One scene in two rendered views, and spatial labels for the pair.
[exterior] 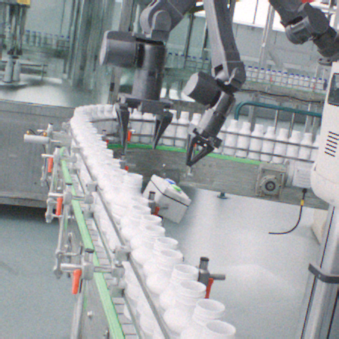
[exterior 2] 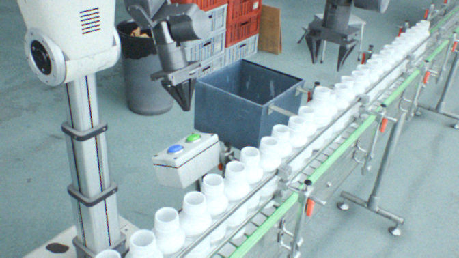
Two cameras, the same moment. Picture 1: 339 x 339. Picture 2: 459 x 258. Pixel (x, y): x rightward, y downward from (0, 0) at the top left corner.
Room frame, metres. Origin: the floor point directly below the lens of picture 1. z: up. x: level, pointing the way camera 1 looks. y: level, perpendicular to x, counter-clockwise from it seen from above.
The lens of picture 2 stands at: (1.99, 0.65, 1.64)
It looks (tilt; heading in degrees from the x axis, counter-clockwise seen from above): 31 degrees down; 230
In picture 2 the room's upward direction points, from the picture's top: 4 degrees clockwise
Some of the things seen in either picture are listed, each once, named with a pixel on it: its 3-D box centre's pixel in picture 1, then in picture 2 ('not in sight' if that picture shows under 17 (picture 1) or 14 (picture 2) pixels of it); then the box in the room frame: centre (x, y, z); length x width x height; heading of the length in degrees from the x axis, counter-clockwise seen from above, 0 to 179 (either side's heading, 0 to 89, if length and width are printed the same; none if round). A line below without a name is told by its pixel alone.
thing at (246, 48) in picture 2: not in sight; (226, 46); (-0.55, -2.55, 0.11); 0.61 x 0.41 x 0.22; 18
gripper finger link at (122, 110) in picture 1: (132, 122); (337, 50); (1.22, 0.09, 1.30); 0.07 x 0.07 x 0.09; 16
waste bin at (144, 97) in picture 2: not in sight; (149, 67); (0.60, -2.01, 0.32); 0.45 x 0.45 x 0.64
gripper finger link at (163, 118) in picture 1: (150, 125); (322, 46); (1.23, 0.06, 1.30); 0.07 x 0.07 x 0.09; 16
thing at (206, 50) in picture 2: not in sight; (187, 44); (0.10, -2.26, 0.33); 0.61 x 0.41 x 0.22; 22
